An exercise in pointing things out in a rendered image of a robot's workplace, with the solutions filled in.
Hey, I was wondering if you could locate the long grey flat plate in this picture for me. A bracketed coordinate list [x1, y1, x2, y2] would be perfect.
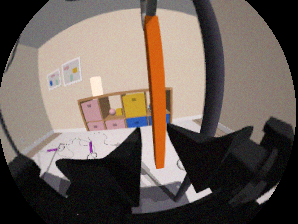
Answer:
[0, 0, 225, 213]

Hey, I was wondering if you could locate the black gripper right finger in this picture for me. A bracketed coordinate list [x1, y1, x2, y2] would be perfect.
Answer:
[166, 123, 253, 193]

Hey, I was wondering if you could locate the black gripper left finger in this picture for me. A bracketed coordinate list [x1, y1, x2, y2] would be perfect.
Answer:
[55, 127, 142, 208]

